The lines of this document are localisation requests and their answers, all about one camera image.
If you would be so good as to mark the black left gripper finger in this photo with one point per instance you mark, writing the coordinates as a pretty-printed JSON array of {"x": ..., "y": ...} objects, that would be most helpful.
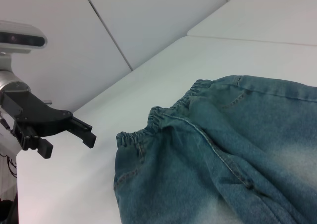
[
  {"x": 84, "y": 134},
  {"x": 45, "y": 148}
]

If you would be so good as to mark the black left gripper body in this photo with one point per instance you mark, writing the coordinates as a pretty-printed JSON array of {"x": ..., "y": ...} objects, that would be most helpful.
[{"x": 37, "y": 117}]

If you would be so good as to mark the blue denim shorts with embroidery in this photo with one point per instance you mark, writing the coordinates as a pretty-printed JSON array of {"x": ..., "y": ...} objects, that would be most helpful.
[{"x": 223, "y": 147}]

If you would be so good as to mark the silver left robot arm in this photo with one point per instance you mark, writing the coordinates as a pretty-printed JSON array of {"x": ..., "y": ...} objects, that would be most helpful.
[{"x": 12, "y": 82}]

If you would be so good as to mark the dark robot base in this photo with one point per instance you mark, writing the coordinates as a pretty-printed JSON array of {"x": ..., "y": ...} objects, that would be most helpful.
[{"x": 7, "y": 211}]

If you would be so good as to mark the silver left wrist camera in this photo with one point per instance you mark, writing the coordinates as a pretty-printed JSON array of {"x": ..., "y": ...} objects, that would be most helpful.
[{"x": 22, "y": 38}]

